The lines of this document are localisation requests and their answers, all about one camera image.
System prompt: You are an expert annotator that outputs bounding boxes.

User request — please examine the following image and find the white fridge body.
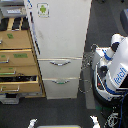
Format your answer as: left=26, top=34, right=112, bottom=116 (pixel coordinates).
left=23, top=0, right=93, bottom=100

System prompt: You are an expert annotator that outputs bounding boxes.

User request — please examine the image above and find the wooden drawer cabinet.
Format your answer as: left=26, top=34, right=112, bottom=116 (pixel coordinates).
left=0, top=17, right=45, bottom=97

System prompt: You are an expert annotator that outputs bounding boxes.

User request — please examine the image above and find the white and blue robot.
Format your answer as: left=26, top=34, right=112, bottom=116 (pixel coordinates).
left=92, top=34, right=128, bottom=106

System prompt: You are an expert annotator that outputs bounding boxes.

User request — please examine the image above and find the green android sticker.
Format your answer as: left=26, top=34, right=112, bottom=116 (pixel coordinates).
left=37, top=3, right=49, bottom=17

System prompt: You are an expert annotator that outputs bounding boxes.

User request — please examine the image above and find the grey box on cabinet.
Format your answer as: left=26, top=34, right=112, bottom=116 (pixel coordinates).
left=0, top=6, right=26, bottom=17

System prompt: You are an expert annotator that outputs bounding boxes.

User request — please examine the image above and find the middle fridge drawer handle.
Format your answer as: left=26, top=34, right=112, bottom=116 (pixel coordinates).
left=50, top=61, right=71, bottom=66

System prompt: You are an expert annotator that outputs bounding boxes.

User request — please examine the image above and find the fridge drawer handle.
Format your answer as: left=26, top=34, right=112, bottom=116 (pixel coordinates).
left=50, top=61, right=71, bottom=66
left=52, top=79, right=70, bottom=84

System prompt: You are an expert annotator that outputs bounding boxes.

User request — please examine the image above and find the bottom fridge drawer handle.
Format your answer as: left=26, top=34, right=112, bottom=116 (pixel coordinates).
left=52, top=79, right=70, bottom=84

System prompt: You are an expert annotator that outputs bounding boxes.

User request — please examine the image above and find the grey cable on floor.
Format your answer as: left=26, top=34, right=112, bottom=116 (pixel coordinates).
left=78, top=43, right=100, bottom=94

